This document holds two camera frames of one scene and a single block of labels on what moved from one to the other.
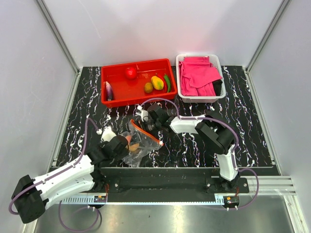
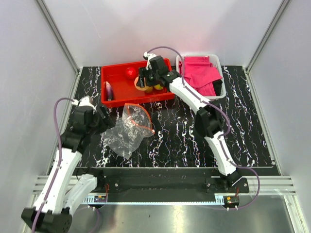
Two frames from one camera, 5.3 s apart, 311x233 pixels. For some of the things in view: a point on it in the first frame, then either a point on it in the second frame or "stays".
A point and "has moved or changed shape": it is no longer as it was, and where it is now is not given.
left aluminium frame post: (59, 36) stays
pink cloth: (197, 75) stays
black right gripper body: (152, 126) → (150, 77)
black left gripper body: (119, 156) → (98, 126)
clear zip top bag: (140, 143) has moved or changed shape
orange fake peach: (132, 147) → (141, 89)
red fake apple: (130, 73) stays
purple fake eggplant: (109, 91) stays
